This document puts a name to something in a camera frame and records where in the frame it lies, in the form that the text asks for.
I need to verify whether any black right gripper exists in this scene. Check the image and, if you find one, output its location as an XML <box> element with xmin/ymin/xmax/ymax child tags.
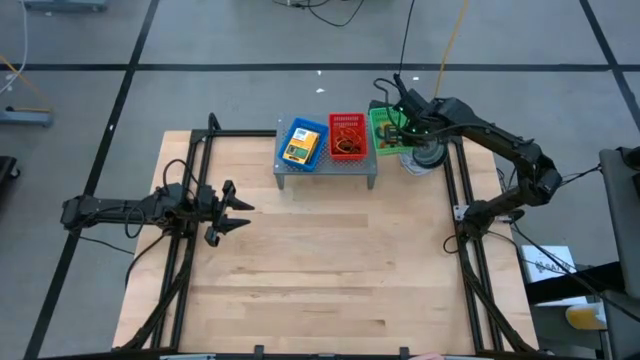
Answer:
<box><xmin>375</xmin><ymin>89</ymin><xmax>442</xmax><ymax>148</ymax></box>

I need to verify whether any yellow crayon box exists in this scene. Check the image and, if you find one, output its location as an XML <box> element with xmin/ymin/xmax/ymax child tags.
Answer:
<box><xmin>282</xmin><ymin>127</ymin><xmax>321</xmax><ymax>166</ymax></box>

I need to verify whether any white round spot lamp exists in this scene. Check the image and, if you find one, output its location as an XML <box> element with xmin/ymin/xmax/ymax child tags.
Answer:
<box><xmin>399</xmin><ymin>141</ymin><xmax>450</xmax><ymax>171</ymax></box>

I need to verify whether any blue plastic basket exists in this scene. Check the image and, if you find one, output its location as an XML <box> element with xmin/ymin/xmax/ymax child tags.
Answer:
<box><xmin>276</xmin><ymin>116</ymin><xmax>330</xmax><ymax>173</ymax></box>

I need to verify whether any white printed cardboard box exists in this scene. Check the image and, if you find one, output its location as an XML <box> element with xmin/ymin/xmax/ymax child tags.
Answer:
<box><xmin>519</xmin><ymin>244</ymin><xmax>577</xmax><ymax>284</ymax></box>

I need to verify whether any black side desk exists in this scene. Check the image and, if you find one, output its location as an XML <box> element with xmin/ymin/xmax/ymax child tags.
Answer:
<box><xmin>524</xmin><ymin>259</ymin><xmax>640</xmax><ymax>360</ymax></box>

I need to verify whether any black left wrist camera cable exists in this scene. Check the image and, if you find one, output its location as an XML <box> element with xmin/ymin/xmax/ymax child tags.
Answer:
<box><xmin>161</xmin><ymin>158</ymin><xmax>204</xmax><ymax>201</ymax></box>

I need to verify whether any red plastic basket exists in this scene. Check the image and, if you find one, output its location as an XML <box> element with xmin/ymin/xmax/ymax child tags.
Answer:
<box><xmin>327</xmin><ymin>112</ymin><xmax>369</xmax><ymax>162</ymax></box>

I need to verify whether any white floor cable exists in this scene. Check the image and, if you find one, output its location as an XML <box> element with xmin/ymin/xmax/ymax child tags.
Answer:
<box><xmin>0</xmin><ymin>0</ymin><xmax>29</xmax><ymax>96</ymax></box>

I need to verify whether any black hanging cable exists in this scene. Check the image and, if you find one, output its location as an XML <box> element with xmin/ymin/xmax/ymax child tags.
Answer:
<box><xmin>398</xmin><ymin>0</ymin><xmax>416</xmax><ymax>76</ymax></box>

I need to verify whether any black left arm base cable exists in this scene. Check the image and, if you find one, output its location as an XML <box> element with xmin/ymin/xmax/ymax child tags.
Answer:
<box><xmin>123</xmin><ymin>232</ymin><xmax>169</xmax><ymax>291</ymax></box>

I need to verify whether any grey stand base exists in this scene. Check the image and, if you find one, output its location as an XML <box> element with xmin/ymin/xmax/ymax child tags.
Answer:
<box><xmin>19</xmin><ymin>0</ymin><xmax>109</xmax><ymax>14</ymax></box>
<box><xmin>0</xmin><ymin>105</ymin><xmax>54</xmax><ymax>129</ymax></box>

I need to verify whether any white coiled lamp cable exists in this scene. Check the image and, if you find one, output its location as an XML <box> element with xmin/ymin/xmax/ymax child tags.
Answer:
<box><xmin>398</xmin><ymin>153</ymin><xmax>425</xmax><ymax>178</ymax></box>

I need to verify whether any grey perforated metal riser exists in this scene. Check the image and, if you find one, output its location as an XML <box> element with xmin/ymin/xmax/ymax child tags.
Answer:
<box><xmin>272</xmin><ymin>113</ymin><xmax>379</xmax><ymax>191</ymax></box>

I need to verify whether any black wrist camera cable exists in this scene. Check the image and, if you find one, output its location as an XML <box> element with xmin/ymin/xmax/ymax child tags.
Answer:
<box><xmin>372</xmin><ymin>76</ymin><xmax>404</xmax><ymax>109</ymax></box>
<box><xmin>161</xmin><ymin>158</ymin><xmax>204</xmax><ymax>201</ymax></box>

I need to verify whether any yellow plastic object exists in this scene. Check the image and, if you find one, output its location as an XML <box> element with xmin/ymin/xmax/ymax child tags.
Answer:
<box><xmin>564</xmin><ymin>303</ymin><xmax>609</xmax><ymax>331</ymax></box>

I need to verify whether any yellow hanging cable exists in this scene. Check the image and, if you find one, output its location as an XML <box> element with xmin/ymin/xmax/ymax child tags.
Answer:
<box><xmin>432</xmin><ymin>0</ymin><xmax>471</xmax><ymax>99</ymax></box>

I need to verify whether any thin orange loop band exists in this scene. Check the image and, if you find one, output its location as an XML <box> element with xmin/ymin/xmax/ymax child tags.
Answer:
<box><xmin>333</xmin><ymin>127</ymin><xmax>364</xmax><ymax>154</ymax></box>

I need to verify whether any green plastic basket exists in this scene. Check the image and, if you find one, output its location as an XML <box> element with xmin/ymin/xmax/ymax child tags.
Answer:
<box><xmin>368</xmin><ymin>106</ymin><xmax>415</xmax><ymax>157</ymax></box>

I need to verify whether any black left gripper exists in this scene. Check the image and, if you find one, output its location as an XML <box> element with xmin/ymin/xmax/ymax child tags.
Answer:
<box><xmin>196</xmin><ymin>179</ymin><xmax>256</xmax><ymax>248</ymax></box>

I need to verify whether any black caster foot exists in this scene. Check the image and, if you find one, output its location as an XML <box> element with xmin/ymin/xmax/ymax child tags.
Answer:
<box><xmin>0</xmin><ymin>155</ymin><xmax>21</xmax><ymax>182</ymax></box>

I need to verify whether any black floor cable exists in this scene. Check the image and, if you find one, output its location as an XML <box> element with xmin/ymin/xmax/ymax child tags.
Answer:
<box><xmin>272</xmin><ymin>0</ymin><xmax>364</xmax><ymax>29</ymax></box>

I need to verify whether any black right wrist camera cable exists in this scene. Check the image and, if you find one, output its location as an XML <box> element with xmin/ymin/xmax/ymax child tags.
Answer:
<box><xmin>372</xmin><ymin>76</ymin><xmax>404</xmax><ymax>109</ymax></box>

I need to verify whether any yellow floor cable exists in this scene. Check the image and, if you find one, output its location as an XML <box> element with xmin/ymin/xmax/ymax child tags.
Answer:
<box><xmin>0</xmin><ymin>54</ymin><xmax>51</xmax><ymax>112</ymax></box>

